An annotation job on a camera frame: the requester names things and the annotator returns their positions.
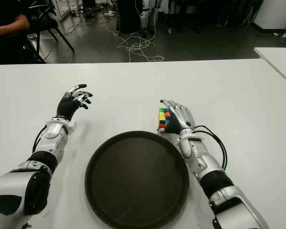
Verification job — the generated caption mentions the white side table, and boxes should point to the white side table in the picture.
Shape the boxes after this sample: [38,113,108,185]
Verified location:
[253,47,286,88]

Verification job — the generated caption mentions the white display cabinet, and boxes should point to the white display cabinet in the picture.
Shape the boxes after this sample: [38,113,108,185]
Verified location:
[50,0,72,21]

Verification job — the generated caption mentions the white block with black base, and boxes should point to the white block with black base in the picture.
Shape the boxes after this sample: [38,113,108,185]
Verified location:
[252,0,286,31]

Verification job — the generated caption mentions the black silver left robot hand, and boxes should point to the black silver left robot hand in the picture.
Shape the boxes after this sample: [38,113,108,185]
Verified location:
[56,83,93,121]

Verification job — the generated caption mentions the black cabinet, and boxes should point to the black cabinet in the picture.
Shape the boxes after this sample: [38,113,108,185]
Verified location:
[118,0,143,33]

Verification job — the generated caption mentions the seated person in black shirt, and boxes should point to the seated person in black shirt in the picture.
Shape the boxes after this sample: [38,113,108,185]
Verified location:
[0,0,34,73]

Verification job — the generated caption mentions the white humanoid robot legs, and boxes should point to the white humanoid robot legs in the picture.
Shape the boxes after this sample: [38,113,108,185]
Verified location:
[139,0,162,34]

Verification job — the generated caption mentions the dark brown round plate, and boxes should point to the dark brown round plate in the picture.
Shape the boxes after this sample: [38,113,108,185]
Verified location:
[85,130,190,229]

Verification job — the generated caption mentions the tangled white floor cable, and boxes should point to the tangled white floor cable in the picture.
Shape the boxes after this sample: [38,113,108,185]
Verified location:
[104,23,165,63]

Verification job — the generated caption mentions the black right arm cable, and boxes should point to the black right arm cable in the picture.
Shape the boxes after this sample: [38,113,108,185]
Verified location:
[194,125,228,170]

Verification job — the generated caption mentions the black folding chair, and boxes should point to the black folding chair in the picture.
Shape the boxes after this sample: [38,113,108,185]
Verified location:
[23,0,75,64]

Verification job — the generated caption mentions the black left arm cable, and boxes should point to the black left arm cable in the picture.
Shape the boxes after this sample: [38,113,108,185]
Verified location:
[32,126,48,153]

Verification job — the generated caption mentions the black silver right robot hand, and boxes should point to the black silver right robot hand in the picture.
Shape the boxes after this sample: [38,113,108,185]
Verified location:
[157,99,196,135]

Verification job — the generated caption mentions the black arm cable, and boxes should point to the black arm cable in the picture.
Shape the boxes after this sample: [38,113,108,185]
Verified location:
[194,125,228,170]
[32,126,48,153]

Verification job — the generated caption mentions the multicoloured Rubik's cube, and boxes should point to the multicoloured Rubik's cube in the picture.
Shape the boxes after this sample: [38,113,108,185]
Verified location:
[156,107,172,133]

